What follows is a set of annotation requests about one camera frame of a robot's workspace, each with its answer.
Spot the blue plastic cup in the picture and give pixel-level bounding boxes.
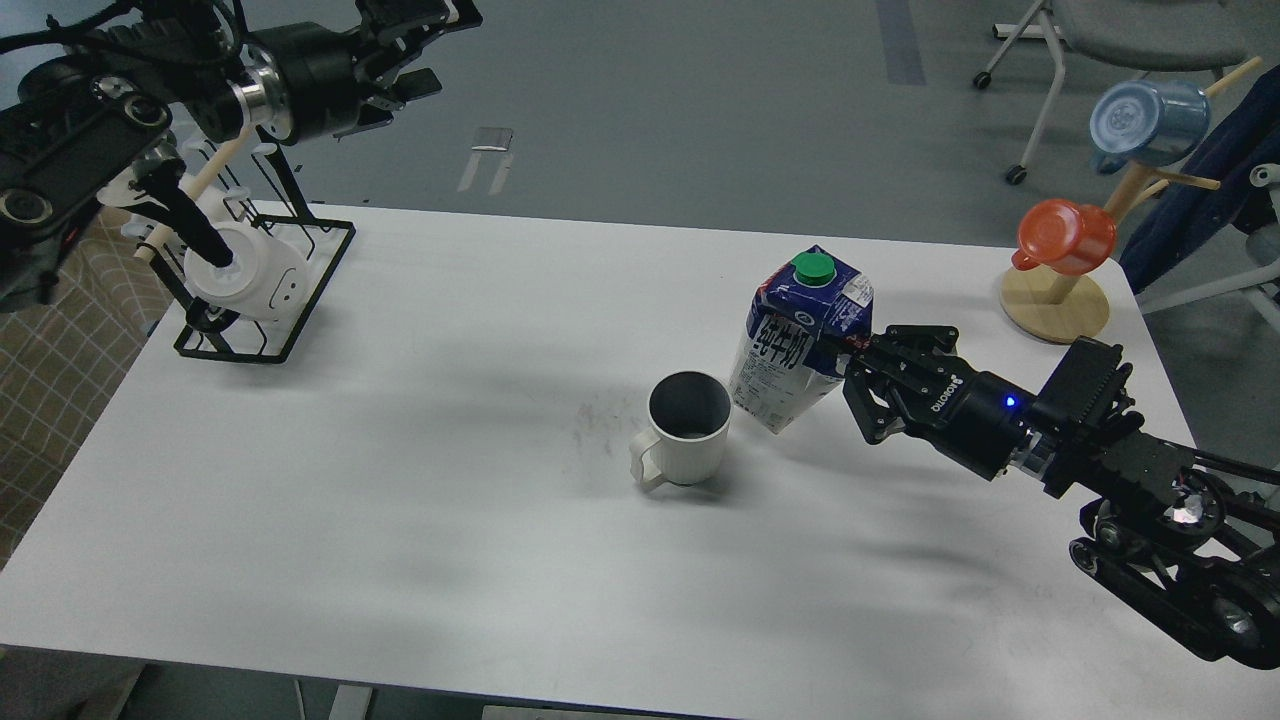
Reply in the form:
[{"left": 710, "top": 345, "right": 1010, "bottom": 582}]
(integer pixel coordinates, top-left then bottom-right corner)
[{"left": 1088, "top": 79, "right": 1212, "bottom": 176}]

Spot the wooden cup tree stand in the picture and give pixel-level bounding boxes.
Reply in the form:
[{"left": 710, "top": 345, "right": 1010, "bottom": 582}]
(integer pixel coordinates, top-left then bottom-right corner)
[{"left": 1000, "top": 56, "right": 1262, "bottom": 345}]

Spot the beige checkered cloth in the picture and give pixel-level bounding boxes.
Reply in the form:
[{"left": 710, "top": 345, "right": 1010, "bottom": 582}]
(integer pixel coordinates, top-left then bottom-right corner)
[{"left": 1, "top": 208, "right": 172, "bottom": 561}]

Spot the blue white milk carton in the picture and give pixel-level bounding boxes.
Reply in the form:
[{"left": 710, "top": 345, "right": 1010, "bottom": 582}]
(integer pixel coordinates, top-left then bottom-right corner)
[{"left": 728, "top": 245, "right": 874, "bottom": 436}]

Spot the grey office chair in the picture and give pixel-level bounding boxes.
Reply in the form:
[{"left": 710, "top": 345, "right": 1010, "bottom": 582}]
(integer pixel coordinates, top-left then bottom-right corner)
[{"left": 972, "top": 1, "right": 1251, "bottom": 186}]

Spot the white mug behind rack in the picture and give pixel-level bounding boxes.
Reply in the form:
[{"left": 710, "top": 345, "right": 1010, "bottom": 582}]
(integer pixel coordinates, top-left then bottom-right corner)
[{"left": 122, "top": 176, "right": 238, "bottom": 240}]

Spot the dark blue fabric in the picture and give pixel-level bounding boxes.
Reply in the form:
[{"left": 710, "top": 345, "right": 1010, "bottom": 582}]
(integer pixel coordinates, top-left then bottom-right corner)
[{"left": 1117, "top": 67, "right": 1279, "bottom": 293}]

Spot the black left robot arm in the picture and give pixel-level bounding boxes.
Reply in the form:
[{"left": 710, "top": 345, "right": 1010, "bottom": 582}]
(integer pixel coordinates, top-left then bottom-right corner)
[{"left": 1, "top": 1, "right": 483, "bottom": 313}]

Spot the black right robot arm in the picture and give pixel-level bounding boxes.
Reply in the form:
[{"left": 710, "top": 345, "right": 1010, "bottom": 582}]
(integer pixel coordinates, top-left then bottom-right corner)
[{"left": 818, "top": 325, "right": 1279, "bottom": 670}]

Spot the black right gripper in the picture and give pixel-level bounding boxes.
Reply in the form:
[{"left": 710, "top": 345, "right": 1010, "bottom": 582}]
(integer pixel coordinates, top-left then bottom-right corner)
[{"left": 822, "top": 325, "right": 1034, "bottom": 480}]

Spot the white ribbed mug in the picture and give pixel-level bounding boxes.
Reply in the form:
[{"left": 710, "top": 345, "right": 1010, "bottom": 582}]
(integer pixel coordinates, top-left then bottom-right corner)
[{"left": 628, "top": 370, "right": 732, "bottom": 493}]

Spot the white smiley mug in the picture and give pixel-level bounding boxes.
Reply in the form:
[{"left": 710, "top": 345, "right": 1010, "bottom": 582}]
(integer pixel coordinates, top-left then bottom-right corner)
[{"left": 183, "top": 222, "right": 314, "bottom": 322}]

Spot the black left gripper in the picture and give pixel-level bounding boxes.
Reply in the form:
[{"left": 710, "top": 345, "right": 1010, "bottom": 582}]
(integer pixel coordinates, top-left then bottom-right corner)
[{"left": 232, "top": 1, "right": 483, "bottom": 145}]

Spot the black wire cup rack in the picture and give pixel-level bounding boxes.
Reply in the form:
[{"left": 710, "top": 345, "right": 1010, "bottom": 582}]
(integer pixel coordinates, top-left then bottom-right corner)
[{"left": 123, "top": 129, "right": 356, "bottom": 365}]

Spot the orange plastic cup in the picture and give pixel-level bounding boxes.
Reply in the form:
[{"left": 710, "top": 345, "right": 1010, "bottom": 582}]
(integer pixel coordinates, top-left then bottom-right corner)
[{"left": 1011, "top": 199, "right": 1117, "bottom": 277}]

